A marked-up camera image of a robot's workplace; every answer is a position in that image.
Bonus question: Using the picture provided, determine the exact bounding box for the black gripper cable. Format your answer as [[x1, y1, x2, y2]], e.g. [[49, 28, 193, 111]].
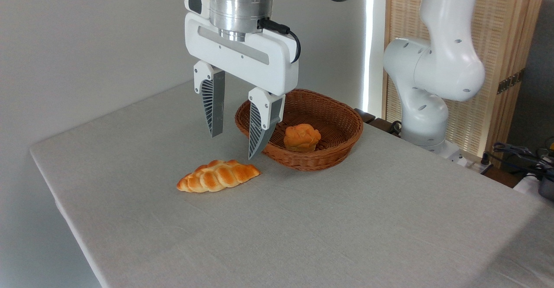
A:
[[257, 18, 301, 64]]

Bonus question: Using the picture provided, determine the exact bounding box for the black cable bundle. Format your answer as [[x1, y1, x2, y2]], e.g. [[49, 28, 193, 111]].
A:
[[493, 142, 554, 177]]

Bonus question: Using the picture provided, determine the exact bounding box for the round muffin-shaped bread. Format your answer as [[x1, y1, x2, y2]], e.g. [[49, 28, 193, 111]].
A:
[[283, 123, 322, 152]]

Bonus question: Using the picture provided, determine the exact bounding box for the brown wicker basket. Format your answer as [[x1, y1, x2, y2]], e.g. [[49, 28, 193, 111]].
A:
[[235, 89, 364, 172]]

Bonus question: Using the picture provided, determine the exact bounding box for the metal screen hinge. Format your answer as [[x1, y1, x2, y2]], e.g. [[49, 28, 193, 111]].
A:
[[497, 69, 525, 95]]

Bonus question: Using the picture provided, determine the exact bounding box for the grey tablecloth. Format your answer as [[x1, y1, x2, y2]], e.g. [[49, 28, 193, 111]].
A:
[[29, 78, 554, 288]]

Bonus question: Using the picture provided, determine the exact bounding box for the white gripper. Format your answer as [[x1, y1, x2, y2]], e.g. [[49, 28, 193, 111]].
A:
[[185, 12, 300, 161]]

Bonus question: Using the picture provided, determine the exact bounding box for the long braided bread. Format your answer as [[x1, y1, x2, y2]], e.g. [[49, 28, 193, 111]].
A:
[[176, 159, 262, 193]]

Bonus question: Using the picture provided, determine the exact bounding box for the bamboo folding screen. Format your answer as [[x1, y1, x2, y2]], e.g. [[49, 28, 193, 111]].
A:
[[383, 0, 548, 157]]

